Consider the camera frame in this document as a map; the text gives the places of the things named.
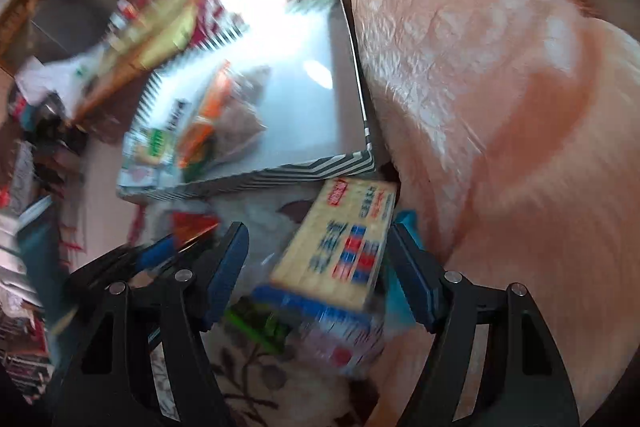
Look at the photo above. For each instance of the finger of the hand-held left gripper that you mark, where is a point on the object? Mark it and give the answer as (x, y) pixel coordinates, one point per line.
(155, 252)
(100, 269)

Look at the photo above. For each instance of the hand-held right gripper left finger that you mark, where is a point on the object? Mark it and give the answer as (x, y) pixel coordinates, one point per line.
(227, 267)

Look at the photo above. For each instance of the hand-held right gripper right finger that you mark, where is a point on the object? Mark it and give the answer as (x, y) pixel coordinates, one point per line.
(412, 277)

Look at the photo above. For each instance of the yellow cracker packet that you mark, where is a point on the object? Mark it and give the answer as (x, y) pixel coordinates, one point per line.
(335, 247)

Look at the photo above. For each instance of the chevron striped cardboard box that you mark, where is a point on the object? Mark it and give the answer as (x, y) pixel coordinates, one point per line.
(305, 117)

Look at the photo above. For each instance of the red snack packet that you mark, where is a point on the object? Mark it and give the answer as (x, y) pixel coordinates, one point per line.
(195, 224)

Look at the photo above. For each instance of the clear red and blue packet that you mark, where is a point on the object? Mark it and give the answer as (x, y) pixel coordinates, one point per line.
(345, 342)

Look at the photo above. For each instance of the white and green snack packet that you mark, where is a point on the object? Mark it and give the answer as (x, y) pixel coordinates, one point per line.
(152, 147)

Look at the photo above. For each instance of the floral fleece blanket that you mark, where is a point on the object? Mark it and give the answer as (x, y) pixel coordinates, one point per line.
(260, 382)

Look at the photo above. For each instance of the orange cracker packet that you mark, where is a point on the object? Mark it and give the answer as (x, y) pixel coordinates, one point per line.
(205, 117)

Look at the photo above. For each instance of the peach quilted blanket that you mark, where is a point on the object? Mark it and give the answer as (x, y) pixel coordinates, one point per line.
(475, 107)

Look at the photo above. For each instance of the white plastic bag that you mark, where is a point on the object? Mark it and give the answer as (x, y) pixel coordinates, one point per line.
(55, 77)

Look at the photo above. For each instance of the glass top table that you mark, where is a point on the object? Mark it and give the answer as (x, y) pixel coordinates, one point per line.
(150, 27)

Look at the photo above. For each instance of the grey refrigerator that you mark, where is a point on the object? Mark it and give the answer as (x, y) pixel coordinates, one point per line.
(70, 24)

